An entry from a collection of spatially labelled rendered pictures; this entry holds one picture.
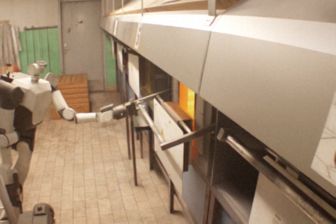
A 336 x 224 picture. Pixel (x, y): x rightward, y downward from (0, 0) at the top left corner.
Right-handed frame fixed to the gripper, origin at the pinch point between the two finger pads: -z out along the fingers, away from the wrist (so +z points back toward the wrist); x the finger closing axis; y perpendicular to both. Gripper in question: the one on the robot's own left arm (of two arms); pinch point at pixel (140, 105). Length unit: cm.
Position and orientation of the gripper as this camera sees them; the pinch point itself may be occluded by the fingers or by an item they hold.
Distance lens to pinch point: 183.6
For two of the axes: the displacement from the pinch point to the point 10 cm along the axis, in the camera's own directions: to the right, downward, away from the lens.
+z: -9.3, 3.2, -1.9
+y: -2.8, -2.8, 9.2
